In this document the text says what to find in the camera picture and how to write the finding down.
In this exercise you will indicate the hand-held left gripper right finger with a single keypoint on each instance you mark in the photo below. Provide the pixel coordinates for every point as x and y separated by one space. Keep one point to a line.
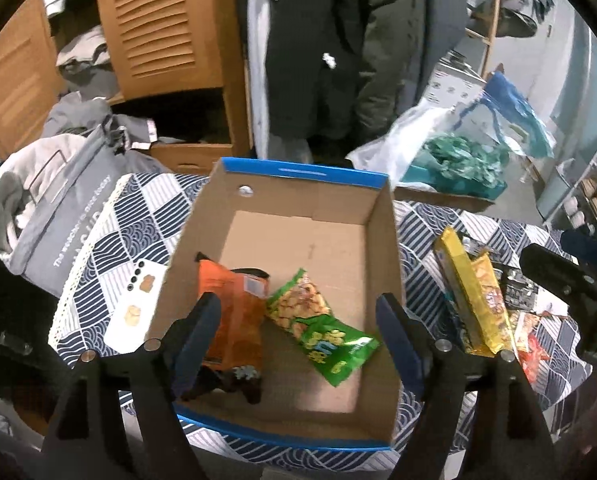
401 345

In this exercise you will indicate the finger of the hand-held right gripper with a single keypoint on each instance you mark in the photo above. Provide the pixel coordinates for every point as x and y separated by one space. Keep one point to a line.
548 267
586 250

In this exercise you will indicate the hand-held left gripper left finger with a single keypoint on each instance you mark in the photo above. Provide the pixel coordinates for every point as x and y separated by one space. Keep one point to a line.
193 347

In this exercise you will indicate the black patterned snack packet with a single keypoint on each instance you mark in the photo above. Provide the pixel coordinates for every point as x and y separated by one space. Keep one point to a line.
516 290

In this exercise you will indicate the red white snack packet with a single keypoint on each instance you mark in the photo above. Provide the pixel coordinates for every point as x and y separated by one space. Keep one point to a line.
528 350

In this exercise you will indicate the green snack packet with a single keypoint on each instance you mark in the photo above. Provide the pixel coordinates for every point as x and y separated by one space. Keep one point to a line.
318 340

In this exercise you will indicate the long yellow snack box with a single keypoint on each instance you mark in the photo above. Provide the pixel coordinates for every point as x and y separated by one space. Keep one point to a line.
456 280

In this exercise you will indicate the blue-rimmed cardboard box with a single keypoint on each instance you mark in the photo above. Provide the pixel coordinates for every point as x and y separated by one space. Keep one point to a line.
298 240

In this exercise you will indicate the shoe rack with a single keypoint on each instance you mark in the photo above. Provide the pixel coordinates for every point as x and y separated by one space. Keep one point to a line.
586 195

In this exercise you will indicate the navy white patterned tablecloth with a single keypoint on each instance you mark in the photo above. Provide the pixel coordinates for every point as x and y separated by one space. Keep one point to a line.
418 240

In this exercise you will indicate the brown cardboard box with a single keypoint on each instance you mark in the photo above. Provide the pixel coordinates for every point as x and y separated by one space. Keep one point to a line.
443 200

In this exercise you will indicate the teal crumpled cloth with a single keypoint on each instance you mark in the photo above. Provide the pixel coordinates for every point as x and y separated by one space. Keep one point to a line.
458 165

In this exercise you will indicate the blue white plastic bag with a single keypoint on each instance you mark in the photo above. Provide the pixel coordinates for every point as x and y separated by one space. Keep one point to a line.
513 110

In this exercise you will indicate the grey lettered tote bag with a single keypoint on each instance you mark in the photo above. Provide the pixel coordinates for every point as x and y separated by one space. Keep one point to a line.
73 210

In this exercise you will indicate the white patterned box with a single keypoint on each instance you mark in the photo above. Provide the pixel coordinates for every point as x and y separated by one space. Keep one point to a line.
453 82

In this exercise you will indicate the light grey trousers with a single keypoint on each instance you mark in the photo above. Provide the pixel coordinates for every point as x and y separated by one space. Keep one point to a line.
288 149

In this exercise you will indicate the wooden ladder rack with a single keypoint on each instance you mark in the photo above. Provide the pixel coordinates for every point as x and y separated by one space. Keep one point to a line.
491 20

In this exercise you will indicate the pile of dark clothes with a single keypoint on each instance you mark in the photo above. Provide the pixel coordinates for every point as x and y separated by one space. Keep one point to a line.
523 5

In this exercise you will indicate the draped grey garment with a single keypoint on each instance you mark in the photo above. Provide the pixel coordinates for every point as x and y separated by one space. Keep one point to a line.
78 112

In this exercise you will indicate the hanging green coat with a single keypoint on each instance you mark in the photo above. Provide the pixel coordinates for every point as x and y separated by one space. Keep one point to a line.
388 45

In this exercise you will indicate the folded grey clothes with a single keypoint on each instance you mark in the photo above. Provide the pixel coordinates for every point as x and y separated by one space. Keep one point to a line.
86 60

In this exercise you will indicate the hanging black coat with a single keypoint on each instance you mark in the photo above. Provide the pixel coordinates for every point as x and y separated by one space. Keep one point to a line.
308 45

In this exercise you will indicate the wooden louvred wardrobe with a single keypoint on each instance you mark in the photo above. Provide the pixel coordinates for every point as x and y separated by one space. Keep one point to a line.
168 25

